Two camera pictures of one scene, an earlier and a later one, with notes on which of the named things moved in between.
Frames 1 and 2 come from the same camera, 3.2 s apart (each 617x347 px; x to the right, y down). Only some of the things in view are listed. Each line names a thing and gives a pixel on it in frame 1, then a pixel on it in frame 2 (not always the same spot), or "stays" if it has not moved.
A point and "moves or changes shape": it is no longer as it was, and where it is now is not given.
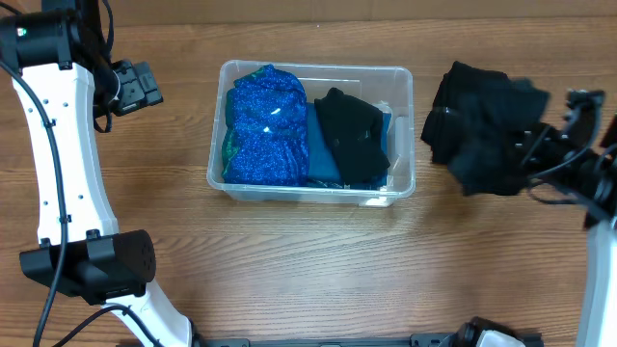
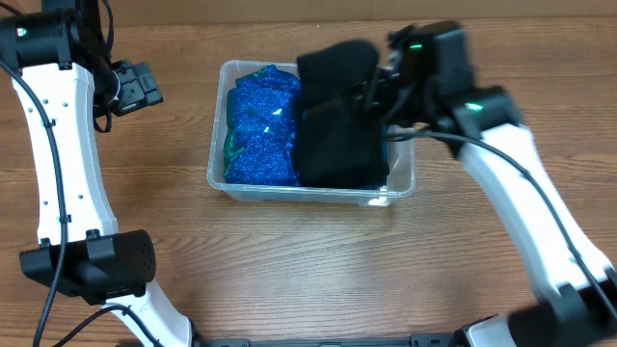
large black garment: x=476 y=127 moves or changes shape
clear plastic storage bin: x=373 y=85 stays
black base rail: x=415 y=340 stays
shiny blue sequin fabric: x=266 y=130 stays
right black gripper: x=534 y=140 -> x=375 y=102
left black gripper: x=140 y=88 stays
